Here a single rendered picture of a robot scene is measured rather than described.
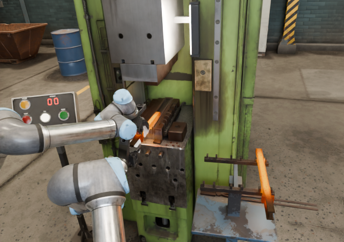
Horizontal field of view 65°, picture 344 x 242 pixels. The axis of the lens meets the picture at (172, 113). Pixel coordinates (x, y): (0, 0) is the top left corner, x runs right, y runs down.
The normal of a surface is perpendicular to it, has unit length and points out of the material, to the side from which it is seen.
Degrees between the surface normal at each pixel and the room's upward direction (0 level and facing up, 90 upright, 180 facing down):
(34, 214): 0
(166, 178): 90
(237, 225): 0
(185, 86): 90
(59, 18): 90
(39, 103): 60
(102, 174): 33
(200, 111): 90
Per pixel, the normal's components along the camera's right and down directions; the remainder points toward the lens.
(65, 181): -0.07, -0.28
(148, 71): -0.26, 0.45
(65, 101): 0.11, -0.07
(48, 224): -0.05, -0.89
